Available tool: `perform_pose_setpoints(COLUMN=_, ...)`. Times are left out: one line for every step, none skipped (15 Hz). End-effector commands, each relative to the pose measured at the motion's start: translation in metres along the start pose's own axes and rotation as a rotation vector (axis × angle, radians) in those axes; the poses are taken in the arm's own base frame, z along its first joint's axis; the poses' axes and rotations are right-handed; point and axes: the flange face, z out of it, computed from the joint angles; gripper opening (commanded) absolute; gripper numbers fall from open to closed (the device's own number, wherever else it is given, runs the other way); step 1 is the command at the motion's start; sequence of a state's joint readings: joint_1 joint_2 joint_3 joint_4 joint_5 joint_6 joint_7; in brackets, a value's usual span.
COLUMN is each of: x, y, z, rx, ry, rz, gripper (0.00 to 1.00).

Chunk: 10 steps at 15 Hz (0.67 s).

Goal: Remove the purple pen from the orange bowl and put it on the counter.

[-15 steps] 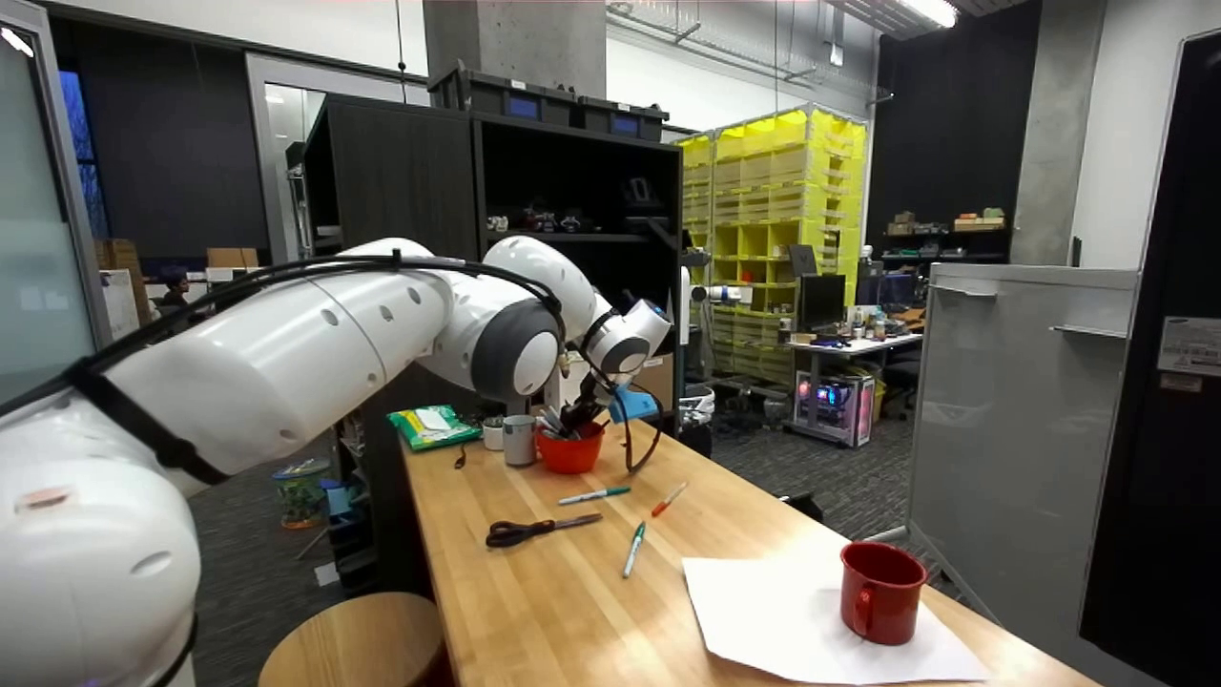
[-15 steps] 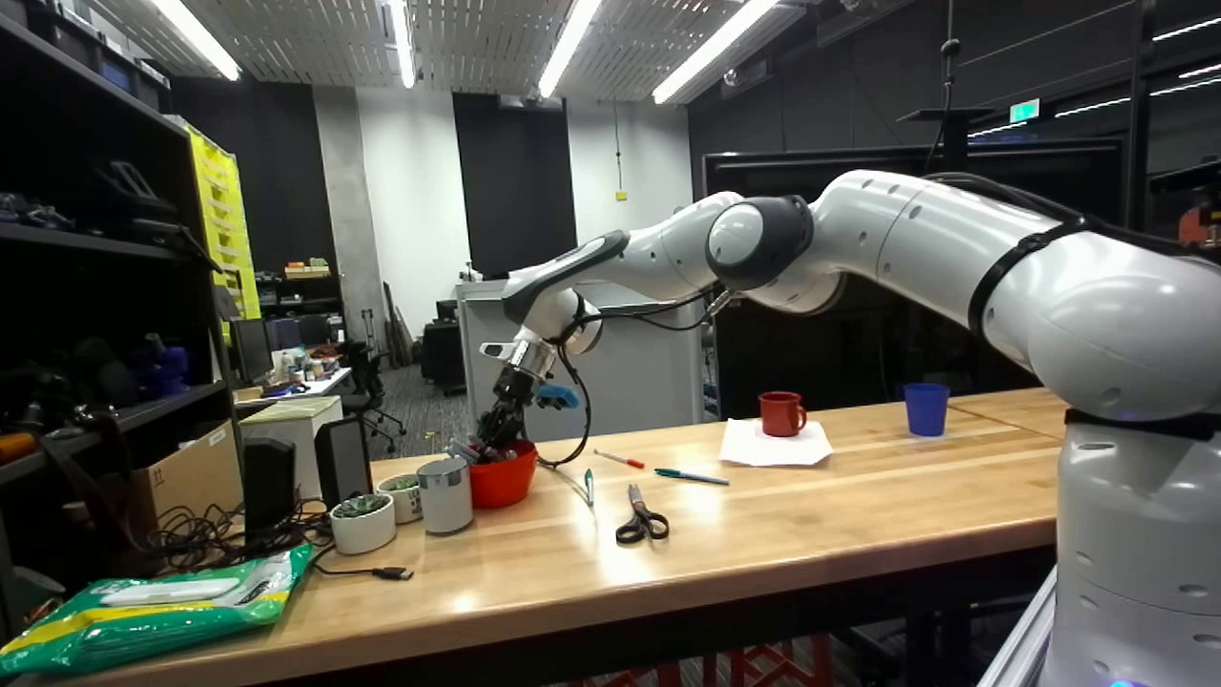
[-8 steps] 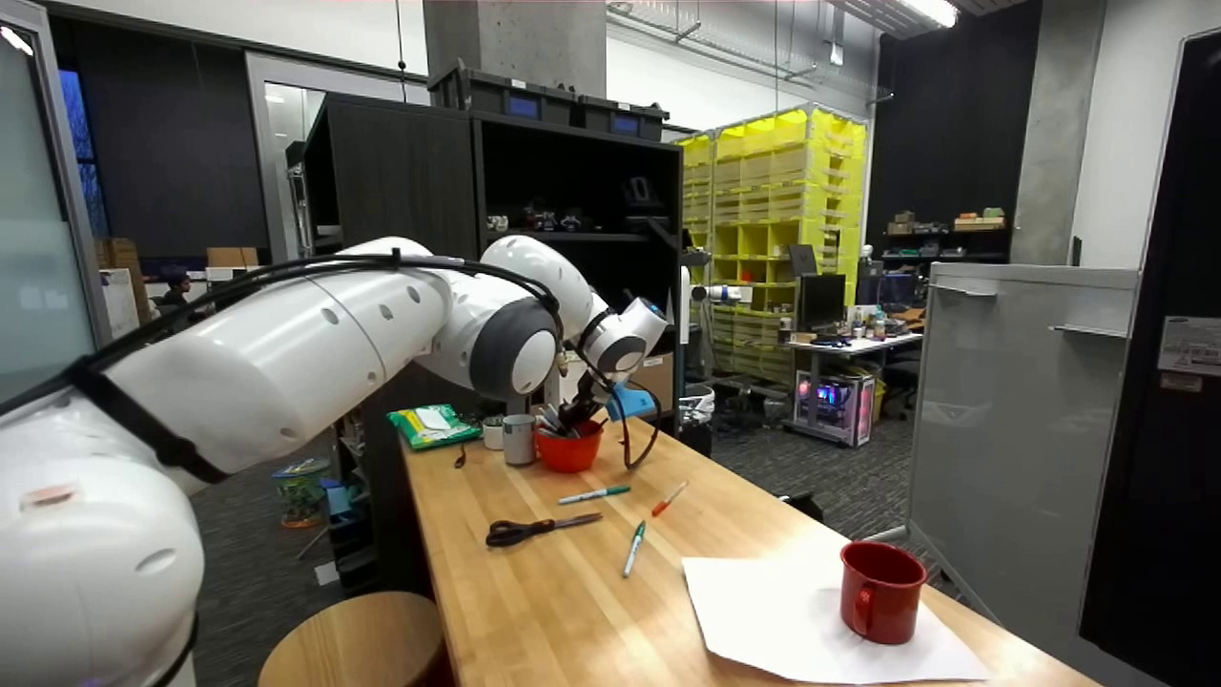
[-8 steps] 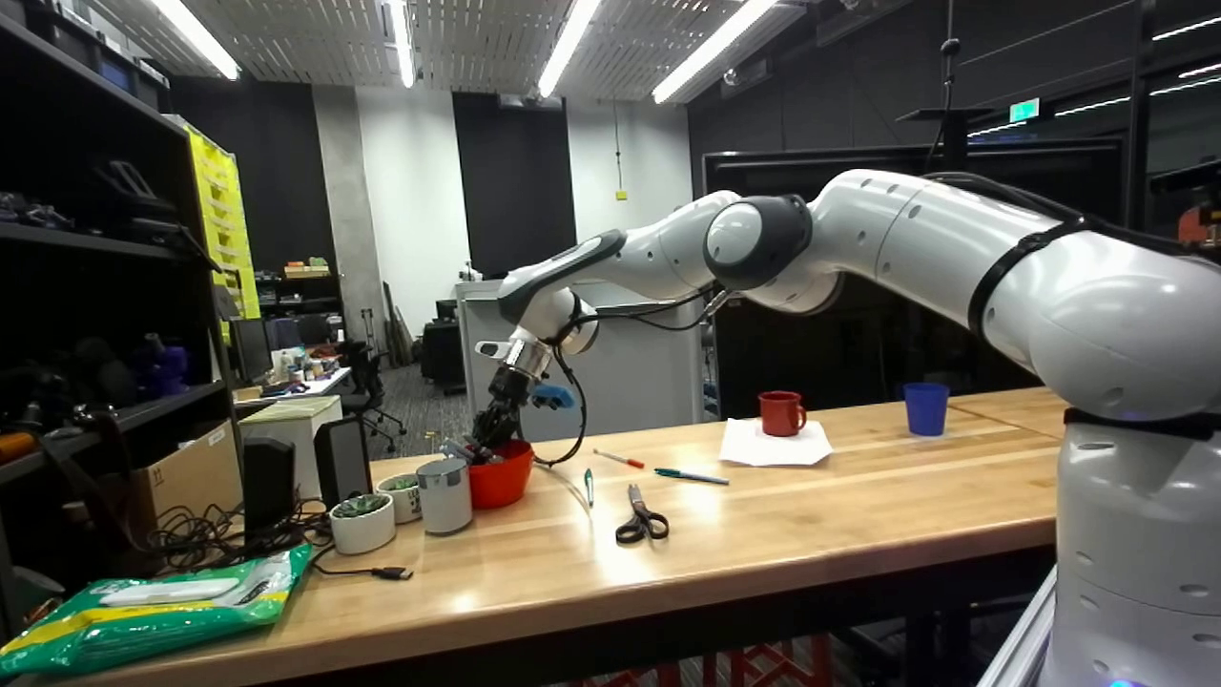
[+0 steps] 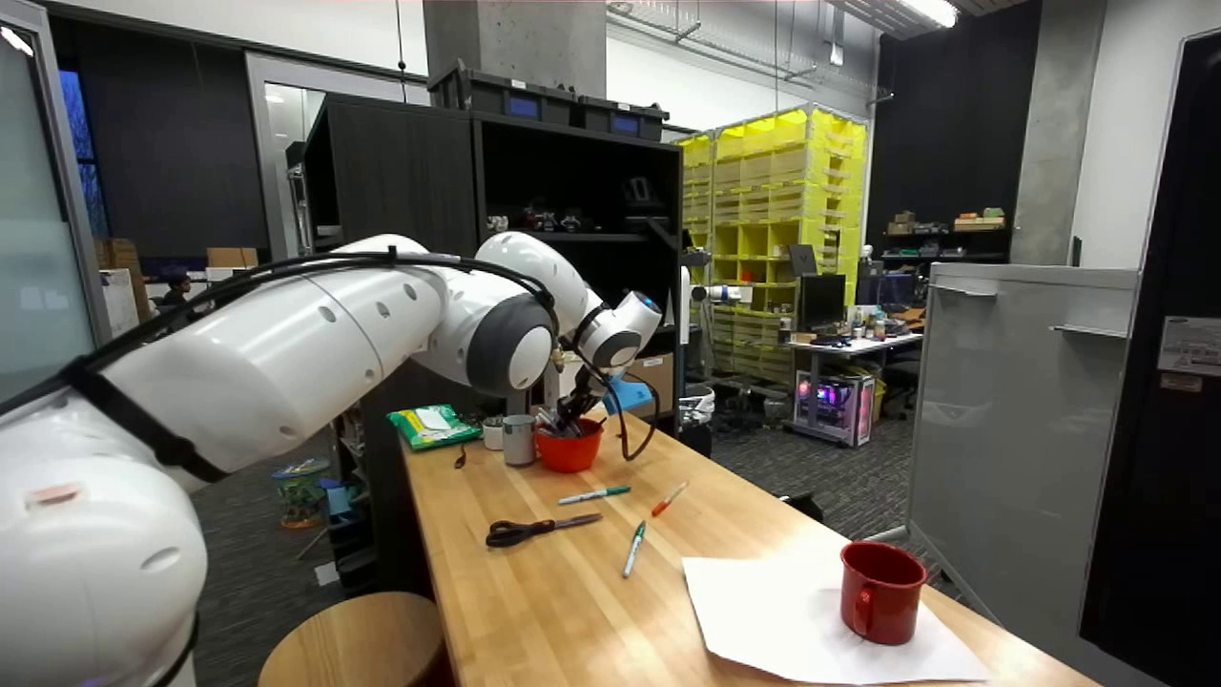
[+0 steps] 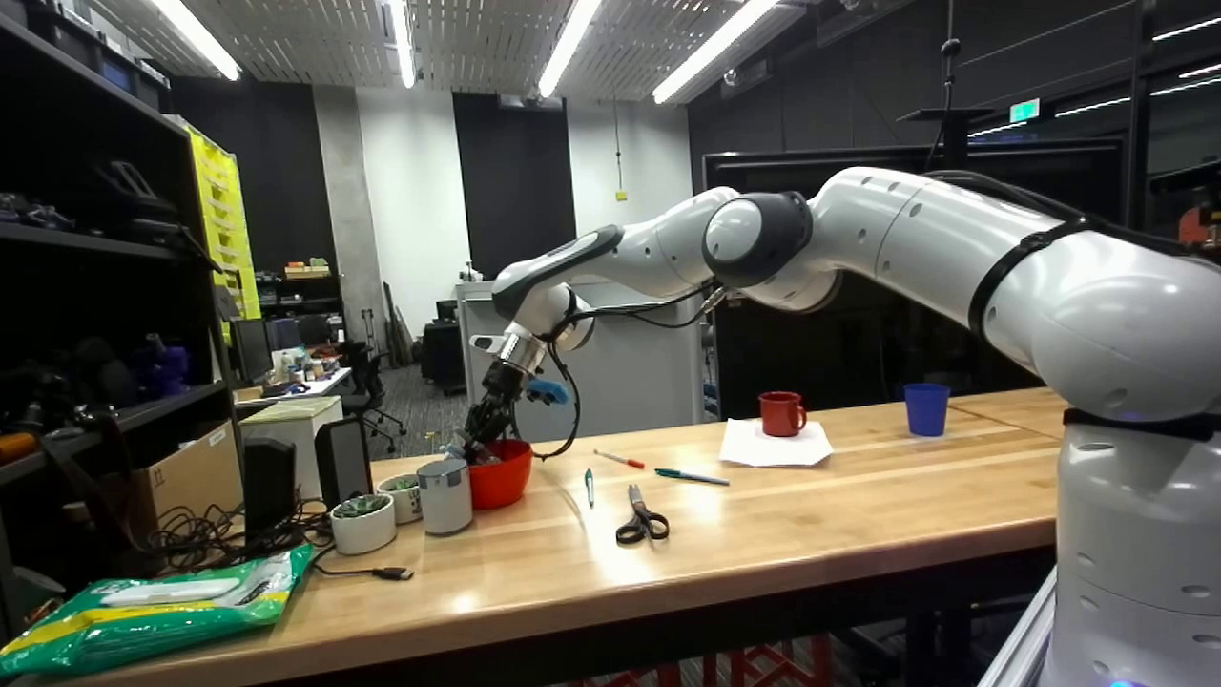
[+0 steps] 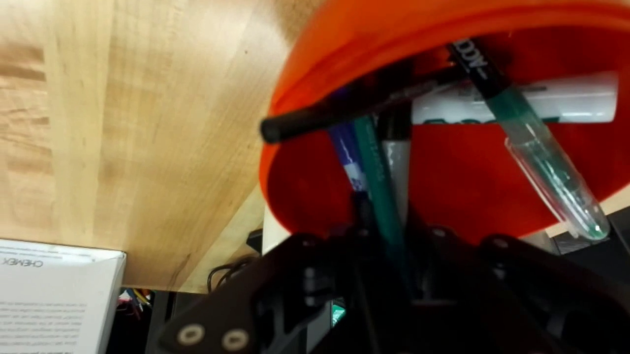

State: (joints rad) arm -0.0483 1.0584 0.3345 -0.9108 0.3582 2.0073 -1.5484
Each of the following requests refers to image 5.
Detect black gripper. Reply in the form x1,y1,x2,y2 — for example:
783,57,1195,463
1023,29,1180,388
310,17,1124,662
546,362,614,437

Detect orange bowl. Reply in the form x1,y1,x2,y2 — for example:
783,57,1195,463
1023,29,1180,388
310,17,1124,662
531,415,606,479

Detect white pen green cap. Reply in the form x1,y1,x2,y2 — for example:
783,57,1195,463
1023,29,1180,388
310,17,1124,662
554,481,631,509

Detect grey metal cup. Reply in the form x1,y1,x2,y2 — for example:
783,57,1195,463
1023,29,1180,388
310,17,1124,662
500,414,539,471

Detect cardboard box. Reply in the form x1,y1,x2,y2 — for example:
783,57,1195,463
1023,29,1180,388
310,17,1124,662
629,351,679,420

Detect black scissors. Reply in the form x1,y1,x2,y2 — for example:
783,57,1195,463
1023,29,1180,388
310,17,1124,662
480,509,606,549

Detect grey trash bin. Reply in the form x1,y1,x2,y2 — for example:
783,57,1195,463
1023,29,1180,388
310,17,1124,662
676,378,719,437

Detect white vertical pole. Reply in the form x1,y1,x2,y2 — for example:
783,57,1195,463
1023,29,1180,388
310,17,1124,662
671,244,718,386

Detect green wipes packet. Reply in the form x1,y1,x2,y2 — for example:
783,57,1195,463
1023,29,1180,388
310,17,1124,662
383,401,483,453

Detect black computer monitor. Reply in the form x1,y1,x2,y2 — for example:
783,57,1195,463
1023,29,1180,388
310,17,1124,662
793,269,852,337

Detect white paper sheet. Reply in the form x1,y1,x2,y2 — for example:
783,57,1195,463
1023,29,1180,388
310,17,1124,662
679,537,991,685

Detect background office desk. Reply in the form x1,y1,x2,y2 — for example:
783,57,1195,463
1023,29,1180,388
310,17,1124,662
785,323,925,386

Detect black shelf unit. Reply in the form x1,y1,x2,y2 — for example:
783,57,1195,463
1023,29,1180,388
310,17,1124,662
302,66,686,433

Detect yellow bin rack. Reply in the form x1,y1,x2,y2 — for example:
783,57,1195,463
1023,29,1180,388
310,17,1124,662
679,105,873,386

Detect round wooden stool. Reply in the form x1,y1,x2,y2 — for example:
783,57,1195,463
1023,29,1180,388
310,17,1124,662
254,587,451,687

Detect red mug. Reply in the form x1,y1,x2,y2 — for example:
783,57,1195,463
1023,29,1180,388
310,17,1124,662
834,535,929,645

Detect grey metal cabinet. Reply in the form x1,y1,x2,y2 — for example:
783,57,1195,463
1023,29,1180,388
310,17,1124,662
907,260,1144,653

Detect ceiling light strip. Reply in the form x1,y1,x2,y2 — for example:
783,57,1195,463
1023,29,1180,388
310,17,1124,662
896,0,960,29

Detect glass partition panel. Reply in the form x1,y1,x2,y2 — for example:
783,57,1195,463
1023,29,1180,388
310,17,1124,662
0,7,115,414

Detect black door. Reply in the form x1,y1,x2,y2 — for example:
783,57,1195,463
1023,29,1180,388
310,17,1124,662
1078,23,1221,687

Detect white door sign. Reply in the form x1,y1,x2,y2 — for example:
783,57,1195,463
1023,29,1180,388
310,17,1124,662
1157,314,1221,378

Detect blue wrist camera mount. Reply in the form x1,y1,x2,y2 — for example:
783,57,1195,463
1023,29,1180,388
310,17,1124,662
601,374,662,420

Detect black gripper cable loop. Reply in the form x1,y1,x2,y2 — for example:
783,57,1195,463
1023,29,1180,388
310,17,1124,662
606,370,667,467

